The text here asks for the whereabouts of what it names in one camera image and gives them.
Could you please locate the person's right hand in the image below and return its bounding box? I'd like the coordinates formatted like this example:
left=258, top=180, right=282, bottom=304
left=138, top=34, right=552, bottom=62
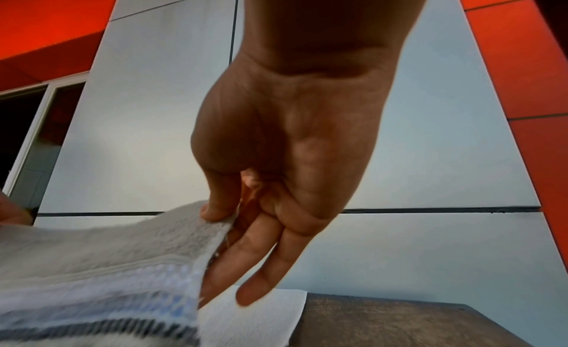
left=190, top=50, right=402, bottom=308

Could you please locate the person's left hand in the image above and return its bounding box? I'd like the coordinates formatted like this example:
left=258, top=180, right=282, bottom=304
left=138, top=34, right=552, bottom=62
left=0, top=191, right=34, bottom=228

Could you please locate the white towel with blue stripes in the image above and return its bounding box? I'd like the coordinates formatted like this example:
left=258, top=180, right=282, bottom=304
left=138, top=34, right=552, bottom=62
left=0, top=200, right=308, bottom=347

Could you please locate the person's right forearm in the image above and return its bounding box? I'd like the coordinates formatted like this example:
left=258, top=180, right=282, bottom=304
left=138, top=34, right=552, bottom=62
left=230, top=0, right=433, bottom=78

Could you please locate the white framed window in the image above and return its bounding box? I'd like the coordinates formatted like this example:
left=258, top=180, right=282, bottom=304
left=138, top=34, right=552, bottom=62
left=0, top=80, right=88, bottom=208

